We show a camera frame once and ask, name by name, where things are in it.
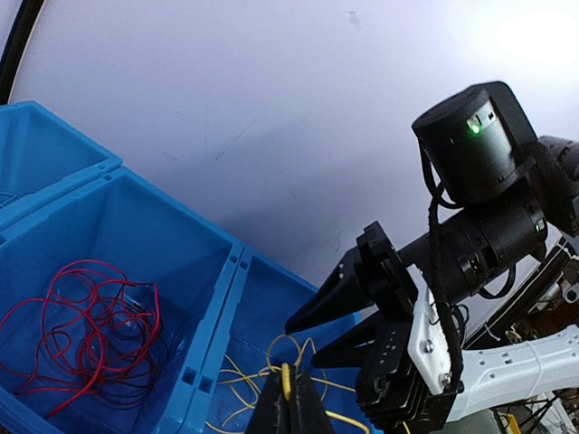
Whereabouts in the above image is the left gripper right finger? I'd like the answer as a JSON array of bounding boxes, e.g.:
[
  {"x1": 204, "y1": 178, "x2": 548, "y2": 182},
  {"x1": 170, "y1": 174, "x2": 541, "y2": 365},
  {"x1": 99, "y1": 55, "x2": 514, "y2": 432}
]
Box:
[{"x1": 289, "y1": 368, "x2": 335, "y2": 434}]

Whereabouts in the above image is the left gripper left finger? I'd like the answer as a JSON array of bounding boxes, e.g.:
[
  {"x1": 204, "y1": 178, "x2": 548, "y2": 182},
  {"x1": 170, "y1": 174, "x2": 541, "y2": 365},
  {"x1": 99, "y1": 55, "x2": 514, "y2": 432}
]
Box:
[{"x1": 246, "y1": 370, "x2": 290, "y2": 434}]

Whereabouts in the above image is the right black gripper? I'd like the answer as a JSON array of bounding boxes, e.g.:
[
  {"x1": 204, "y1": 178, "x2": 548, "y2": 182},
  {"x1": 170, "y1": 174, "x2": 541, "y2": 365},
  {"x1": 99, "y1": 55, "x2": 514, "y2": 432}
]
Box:
[{"x1": 284, "y1": 198, "x2": 547, "y2": 369}]

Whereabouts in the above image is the yellow cable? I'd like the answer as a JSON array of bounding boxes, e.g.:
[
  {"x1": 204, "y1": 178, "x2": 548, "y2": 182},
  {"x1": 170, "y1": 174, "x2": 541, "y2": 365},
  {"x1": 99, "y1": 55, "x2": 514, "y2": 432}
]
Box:
[{"x1": 205, "y1": 334, "x2": 370, "y2": 434}]

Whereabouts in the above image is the blue cable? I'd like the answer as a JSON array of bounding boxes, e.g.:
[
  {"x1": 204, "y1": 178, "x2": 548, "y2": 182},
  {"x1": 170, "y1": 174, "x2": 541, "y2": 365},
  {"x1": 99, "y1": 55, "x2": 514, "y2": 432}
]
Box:
[{"x1": 0, "y1": 192, "x2": 35, "y2": 210}]

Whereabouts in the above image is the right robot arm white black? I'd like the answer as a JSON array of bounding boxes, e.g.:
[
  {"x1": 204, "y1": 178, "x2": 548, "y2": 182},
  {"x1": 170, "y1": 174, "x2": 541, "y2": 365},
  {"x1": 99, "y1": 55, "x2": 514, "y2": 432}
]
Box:
[{"x1": 285, "y1": 81, "x2": 578, "y2": 433}]

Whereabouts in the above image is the blue plastic divided bin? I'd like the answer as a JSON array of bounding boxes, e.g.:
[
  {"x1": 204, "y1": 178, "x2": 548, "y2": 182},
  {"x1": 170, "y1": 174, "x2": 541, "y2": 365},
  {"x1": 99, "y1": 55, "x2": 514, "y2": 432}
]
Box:
[{"x1": 0, "y1": 99, "x2": 385, "y2": 434}]

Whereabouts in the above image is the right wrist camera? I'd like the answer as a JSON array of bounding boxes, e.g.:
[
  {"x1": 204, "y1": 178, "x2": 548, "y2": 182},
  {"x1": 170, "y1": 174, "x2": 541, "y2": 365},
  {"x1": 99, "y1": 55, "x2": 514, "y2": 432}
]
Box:
[{"x1": 356, "y1": 266, "x2": 462, "y2": 433}]

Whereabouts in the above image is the right black frame post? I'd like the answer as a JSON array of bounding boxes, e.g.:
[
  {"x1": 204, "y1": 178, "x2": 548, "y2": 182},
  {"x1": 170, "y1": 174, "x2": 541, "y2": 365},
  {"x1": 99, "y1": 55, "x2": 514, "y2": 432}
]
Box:
[{"x1": 1, "y1": 0, "x2": 45, "y2": 106}]

